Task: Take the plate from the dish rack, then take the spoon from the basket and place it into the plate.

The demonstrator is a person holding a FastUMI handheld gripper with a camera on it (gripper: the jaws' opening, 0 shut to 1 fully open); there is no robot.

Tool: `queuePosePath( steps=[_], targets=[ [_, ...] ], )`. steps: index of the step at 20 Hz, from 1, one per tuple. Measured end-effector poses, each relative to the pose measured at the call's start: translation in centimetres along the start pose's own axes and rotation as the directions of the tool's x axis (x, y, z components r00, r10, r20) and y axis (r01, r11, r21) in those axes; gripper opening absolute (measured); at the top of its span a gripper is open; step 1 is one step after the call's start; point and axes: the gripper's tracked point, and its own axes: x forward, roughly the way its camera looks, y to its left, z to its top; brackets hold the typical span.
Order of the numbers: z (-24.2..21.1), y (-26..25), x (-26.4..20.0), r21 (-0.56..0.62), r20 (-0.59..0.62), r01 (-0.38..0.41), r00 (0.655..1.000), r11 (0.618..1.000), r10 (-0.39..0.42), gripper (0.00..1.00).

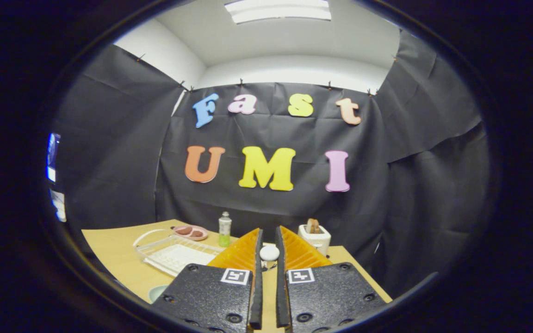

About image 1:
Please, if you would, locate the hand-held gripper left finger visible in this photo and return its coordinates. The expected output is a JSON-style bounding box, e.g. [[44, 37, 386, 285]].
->
[[151, 228, 264, 333]]

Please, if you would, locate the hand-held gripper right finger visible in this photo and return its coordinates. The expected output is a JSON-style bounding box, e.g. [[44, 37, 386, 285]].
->
[[275, 225, 387, 333]]

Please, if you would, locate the pale green plate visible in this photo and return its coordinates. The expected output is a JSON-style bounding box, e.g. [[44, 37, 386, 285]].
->
[[149, 285, 170, 304]]

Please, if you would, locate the white wire dish rack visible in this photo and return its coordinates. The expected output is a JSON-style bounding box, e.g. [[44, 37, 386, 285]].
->
[[133, 229, 225, 278]]

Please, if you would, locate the pink oval plate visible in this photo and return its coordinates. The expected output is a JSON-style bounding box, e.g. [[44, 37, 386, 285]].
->
[[172, 225, 209, 241]]

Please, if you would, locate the white toaster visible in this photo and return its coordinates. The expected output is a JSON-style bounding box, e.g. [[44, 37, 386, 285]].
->
[[298, 224, 332, 256]]

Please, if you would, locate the green liquid bottle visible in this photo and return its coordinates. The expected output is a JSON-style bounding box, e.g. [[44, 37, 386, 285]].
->
[[218, 212, 232, 247]]

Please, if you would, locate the black backdrop cloth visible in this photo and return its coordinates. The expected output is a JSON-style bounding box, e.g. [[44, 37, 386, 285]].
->
[[51, 30, 491, 299]]

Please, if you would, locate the white drain mat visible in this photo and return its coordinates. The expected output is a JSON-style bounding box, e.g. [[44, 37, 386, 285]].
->
[[144, 244, 221, 277]]

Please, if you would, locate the white printed sheet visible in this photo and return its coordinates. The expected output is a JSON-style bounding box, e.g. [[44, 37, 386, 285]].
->
[[50, 188, 67, 223]]

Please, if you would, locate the bright blue screen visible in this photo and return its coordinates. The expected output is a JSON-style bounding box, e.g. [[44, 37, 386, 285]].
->
[[46, 133, 62, 182]]

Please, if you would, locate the ceiling light panel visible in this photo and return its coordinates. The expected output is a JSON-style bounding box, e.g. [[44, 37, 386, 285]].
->
[[224, 0, 332, 25]]

